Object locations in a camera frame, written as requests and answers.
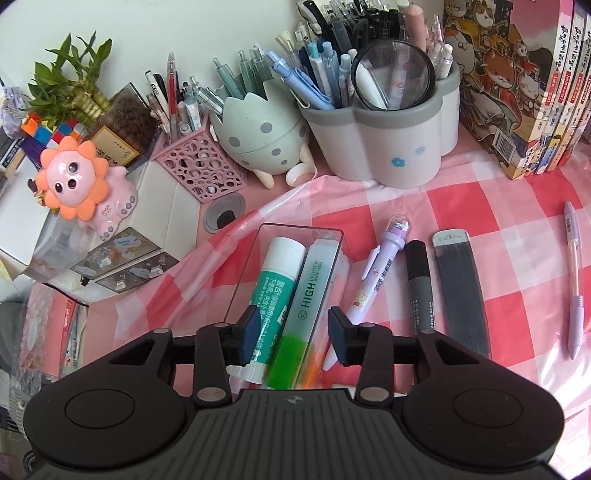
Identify green highlighter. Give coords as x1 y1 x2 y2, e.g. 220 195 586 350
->
266 239 339 390

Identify white purple novelty pen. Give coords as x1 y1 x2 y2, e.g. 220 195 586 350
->
321 213 412 372

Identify black grey marker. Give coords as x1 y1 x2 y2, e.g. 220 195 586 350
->
405 240 435 333

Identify dark grey case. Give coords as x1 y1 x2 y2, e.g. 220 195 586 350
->
432 229 491 358

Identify clear acrylic organizer box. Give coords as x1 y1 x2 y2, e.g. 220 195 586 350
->
224 223 349 394

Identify green white glue stick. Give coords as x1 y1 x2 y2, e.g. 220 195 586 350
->
228 236 307 385

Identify purple mechanical pencil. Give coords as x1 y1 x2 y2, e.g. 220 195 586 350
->
564 201 585 360

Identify orange highlighter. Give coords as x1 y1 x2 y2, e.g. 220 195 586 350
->
297 352 324 390

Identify white mini drawer unit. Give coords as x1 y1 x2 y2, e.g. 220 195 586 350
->
1 159 200 303

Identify pink perforated pen holder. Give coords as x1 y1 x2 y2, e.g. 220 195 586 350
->
150 123 247 204

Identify white tape roll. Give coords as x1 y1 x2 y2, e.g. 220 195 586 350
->
284 162 318 188

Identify pink checkered tablecloth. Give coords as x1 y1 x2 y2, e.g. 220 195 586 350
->
83 147 590 478

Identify grey white flower pen holder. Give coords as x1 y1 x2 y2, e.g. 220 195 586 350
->
301 65 461 189

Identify green egg pen holder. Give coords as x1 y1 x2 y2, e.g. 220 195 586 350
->
211 80 315 189

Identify pink lion toy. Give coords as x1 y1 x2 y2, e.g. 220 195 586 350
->
34 136 138 241

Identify bamboo plant in pot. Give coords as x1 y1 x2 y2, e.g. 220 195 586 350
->
28 35 157 158

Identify black magnifying glass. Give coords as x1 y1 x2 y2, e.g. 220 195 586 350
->
352 39 436 111

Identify colourful rubik cube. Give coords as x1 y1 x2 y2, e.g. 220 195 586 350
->
21 112 86 148

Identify pink spine comic book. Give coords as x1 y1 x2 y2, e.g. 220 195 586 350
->
444 1 575 179

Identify yellow spine comic book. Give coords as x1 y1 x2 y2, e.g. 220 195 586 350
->
536 1 590 174

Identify blue spine comic book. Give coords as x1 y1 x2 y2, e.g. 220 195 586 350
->
526 1 590 176

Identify grey cable grommet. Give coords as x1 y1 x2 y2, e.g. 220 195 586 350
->
202 193 245 234

